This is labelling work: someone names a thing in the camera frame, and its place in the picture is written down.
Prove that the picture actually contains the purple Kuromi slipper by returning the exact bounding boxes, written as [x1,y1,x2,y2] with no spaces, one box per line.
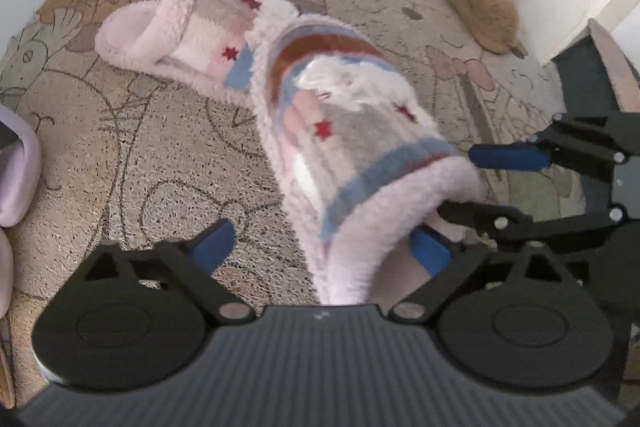
[0,230,14,317]
[0,105,41,228]

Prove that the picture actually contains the striped knit slipper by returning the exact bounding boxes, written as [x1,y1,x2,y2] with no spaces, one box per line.
[94,0,299,108]
[250,15,483,310]

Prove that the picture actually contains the cartoon patterned door mat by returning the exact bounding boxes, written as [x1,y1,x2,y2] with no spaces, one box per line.
[1,0,564,404]

